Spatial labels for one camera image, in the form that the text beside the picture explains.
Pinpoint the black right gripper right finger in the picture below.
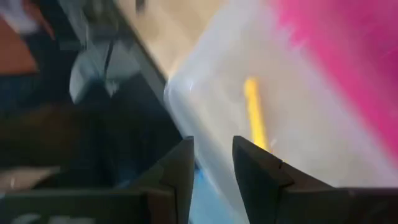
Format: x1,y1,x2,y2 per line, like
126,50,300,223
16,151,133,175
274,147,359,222
232,136,335,224

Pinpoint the clear plastic box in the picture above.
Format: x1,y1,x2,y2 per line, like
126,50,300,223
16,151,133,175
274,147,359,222
163,0,398,224

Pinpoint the silver metal bracket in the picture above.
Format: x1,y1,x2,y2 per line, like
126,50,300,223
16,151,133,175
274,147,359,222
68,40,141,104

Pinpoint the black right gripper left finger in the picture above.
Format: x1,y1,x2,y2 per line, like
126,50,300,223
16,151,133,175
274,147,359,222
130,136,195,224

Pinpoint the black aluminium table frame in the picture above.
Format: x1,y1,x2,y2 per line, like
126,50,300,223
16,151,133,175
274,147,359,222
30,0,184,187

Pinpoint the pink plastic bin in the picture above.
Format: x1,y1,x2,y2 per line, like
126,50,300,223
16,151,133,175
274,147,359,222
270,0,398,170

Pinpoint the yellow pencil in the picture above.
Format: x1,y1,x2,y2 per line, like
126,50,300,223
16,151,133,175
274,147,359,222
243,77,271,152

